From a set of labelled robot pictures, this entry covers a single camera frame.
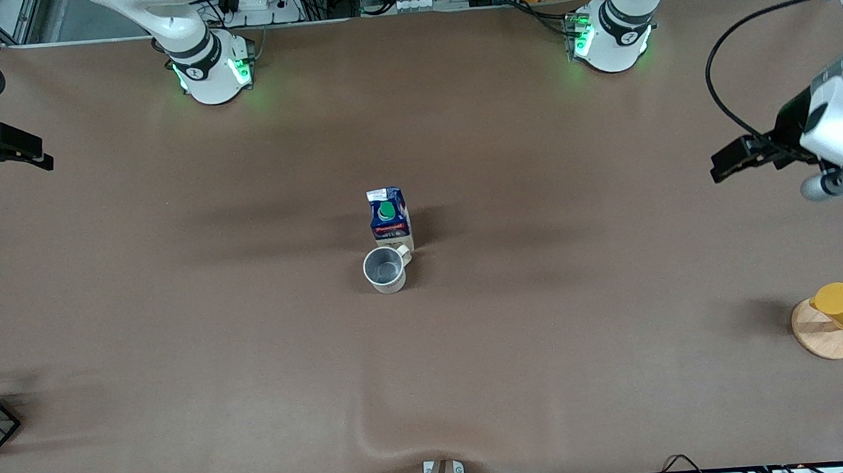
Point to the brown table mat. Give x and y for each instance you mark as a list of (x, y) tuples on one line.
[(431, 377)]

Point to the white power strip with plugs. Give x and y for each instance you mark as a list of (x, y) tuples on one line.
[(261, 6)]

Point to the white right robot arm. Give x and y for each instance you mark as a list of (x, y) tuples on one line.
[(193, 41)]

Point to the blue milk carton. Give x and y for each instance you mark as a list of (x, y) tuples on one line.
[(389, 220)]

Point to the beige ceramic mug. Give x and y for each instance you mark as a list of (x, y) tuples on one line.
[(384, 270)]

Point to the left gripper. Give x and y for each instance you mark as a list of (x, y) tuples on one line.
[(789, 124)]

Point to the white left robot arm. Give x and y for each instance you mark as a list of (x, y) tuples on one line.
[(618, 22)]

